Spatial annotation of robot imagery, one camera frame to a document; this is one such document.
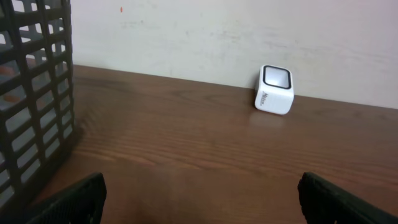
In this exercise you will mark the white barcode scanner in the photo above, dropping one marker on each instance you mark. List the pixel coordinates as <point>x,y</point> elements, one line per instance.
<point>274,90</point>

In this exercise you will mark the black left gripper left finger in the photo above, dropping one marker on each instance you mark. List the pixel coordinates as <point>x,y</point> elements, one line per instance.
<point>81,202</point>

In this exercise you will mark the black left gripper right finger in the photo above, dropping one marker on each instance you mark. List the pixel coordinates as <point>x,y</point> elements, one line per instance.
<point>324,202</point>

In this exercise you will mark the grey plastic mesh basket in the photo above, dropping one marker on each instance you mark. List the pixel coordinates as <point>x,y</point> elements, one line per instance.
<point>37,107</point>

